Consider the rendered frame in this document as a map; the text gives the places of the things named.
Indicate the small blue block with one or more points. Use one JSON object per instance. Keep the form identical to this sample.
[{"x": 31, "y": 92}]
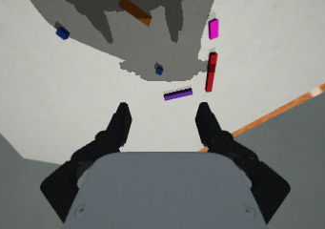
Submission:
[
  {"x": 159, "y": 70},
  {"x": 61, "y": 32}
]

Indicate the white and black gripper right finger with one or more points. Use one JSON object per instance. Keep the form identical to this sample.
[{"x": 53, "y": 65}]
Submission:
[{"x": 268, "y": 187}]

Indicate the magenta block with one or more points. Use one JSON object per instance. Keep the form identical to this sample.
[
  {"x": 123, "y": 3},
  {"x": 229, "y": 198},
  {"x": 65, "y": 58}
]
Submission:
[{"x": 213, "y": 28}]

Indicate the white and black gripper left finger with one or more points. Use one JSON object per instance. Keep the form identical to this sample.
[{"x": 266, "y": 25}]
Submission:
[{"x": 60, "y": 188}]

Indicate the brown flat bar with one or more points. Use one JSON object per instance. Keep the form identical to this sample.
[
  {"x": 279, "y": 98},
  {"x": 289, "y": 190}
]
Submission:
[{"x": 132, "y": 9}]

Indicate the purple rod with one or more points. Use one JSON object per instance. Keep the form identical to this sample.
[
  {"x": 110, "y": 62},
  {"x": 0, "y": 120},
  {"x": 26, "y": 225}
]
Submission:
[{"x": 178, "y": 94}]

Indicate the red rod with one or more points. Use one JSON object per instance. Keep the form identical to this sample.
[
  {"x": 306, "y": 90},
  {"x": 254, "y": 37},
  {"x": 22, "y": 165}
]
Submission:
[{"x": 210, "y": 71}]

